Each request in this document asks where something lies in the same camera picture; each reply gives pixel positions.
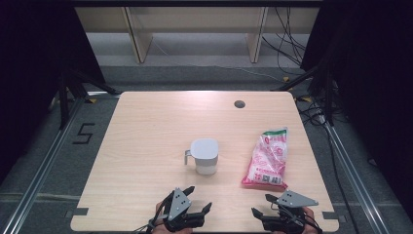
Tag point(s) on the person's right hand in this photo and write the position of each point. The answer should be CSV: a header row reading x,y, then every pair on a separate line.
x,y
312,224

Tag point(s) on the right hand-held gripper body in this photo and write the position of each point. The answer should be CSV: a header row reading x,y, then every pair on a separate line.
x,y
292,199

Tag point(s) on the yellow tape piece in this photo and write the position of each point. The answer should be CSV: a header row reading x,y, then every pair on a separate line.
x,y
92,101
286,79
307,99

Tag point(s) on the black tape strip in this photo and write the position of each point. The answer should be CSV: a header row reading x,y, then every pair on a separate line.
x,y
329,215

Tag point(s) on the round grey table grommet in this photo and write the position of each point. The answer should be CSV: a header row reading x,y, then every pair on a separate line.
x,y
239,104

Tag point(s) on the aluminium floor rail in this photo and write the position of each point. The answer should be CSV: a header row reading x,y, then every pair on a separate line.
x,y
39,175
354,175

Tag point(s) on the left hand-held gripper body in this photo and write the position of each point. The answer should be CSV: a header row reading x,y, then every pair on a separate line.
x,y
178,203

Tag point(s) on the beige wooden shelf unit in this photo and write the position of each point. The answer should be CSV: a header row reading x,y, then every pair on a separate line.
x,y
195,19

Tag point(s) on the black metal stand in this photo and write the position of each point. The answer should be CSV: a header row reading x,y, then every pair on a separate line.
x,y
328,97
64,104

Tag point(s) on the black curtain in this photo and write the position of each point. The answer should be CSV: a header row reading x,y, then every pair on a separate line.
x,y
373,81
32,65

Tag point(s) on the pink and white plastic bag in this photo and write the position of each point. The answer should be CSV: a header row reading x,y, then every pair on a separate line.
x,y
268,159

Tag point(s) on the person's left hand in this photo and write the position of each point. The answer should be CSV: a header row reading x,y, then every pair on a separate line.
x,y
159,210

